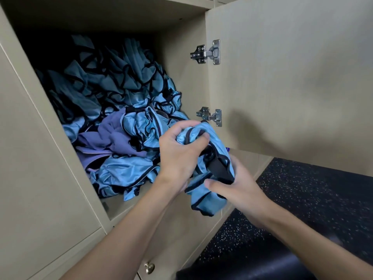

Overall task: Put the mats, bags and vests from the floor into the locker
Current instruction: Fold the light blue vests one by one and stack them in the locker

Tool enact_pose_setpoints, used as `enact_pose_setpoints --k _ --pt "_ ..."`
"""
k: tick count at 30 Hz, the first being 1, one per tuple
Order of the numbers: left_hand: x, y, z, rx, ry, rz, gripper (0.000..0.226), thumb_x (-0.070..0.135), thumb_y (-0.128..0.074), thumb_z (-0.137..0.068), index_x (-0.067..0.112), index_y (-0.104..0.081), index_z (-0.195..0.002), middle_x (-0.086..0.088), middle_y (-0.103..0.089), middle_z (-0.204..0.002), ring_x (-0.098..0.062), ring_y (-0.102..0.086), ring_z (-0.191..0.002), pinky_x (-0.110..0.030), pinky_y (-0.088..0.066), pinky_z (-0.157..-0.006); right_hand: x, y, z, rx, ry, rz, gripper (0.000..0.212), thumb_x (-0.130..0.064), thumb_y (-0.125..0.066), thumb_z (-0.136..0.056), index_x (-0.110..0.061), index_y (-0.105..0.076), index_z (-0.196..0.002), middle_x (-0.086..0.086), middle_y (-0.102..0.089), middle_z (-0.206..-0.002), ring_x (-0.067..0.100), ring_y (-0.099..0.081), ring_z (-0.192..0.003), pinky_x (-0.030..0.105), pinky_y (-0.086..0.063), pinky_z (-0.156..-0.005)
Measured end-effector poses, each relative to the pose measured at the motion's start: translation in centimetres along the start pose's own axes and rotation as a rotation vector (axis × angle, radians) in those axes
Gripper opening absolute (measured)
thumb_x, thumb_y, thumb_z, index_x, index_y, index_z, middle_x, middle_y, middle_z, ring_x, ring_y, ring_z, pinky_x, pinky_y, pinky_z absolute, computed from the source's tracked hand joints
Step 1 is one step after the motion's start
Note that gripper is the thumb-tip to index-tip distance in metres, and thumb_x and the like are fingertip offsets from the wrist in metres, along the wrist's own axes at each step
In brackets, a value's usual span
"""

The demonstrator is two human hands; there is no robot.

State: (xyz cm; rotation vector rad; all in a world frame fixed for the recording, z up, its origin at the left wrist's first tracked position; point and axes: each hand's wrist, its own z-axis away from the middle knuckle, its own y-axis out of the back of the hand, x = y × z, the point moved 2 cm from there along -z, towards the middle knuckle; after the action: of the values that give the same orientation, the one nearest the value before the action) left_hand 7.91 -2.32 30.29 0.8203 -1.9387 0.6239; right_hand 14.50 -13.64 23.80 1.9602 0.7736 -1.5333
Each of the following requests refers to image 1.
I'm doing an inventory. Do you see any person's right hand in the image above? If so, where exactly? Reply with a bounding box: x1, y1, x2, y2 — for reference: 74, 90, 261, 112
204, 154, 275, 228

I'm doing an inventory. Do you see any person's left hand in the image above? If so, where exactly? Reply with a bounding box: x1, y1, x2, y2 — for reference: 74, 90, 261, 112
157, 120, 210, 196

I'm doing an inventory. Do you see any blue sports bib black trim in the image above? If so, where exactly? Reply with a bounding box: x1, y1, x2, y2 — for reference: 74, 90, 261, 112
176, 121, 235, 217

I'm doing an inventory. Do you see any person's right forearm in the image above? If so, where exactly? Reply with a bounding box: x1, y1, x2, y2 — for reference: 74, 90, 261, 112
258, 202, 373, 280

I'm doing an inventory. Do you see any person's left forearm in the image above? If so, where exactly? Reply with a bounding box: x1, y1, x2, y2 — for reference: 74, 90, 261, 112
60, 175, 182, 280

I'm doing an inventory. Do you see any silver door hinge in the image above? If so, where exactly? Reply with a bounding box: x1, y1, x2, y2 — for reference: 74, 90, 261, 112
196, 107, 223, 128
190, 39, 221, 66

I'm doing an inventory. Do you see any purple cloth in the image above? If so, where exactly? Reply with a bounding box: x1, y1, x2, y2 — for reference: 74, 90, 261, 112
75, 107, 148, 172

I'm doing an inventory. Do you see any pile of blue bibs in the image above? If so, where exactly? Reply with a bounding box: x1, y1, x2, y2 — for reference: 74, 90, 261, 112
34, 34, 190, 201

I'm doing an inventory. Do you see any beige cabinet door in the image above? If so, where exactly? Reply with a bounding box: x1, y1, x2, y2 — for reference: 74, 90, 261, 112
205, 0, 373, 177

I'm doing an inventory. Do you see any beige wooden cabinet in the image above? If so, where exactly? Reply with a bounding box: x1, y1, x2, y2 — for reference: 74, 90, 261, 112
0, 0, 274, 280

